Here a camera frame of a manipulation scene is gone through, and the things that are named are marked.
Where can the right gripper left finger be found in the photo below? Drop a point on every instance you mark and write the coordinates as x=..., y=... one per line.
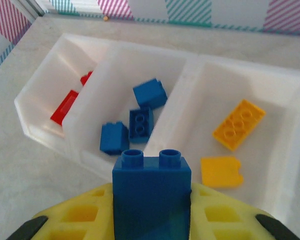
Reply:
x=72, y=217

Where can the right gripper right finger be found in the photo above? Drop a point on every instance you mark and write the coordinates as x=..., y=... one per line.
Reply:
x=227, y=215

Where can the yellow lego brick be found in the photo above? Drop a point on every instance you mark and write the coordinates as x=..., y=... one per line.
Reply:
x=238, y=125
x=221, y=172

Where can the blue lego brick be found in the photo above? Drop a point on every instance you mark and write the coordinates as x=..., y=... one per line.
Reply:
x=151, y=195
x=114, y=137
x=150, y=93
x=140, y=125

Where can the red lego brick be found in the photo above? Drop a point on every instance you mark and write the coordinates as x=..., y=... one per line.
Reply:
x=65, y=110
x=86, y=78

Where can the flat yellow lego brick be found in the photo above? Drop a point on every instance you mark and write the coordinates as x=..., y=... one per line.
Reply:
x=238, y=125

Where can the white bin for yellow bricks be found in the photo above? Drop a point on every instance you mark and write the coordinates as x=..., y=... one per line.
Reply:
x=265, y=87

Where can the white bin for red bricks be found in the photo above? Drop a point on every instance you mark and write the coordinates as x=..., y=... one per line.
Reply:
x=52, y=75

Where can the white bin for blue bricks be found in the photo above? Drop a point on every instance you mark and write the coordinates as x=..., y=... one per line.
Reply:
x=115, y=75

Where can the left aluminium frame post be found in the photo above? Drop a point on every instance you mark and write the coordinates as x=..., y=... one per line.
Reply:
x=41, y=6

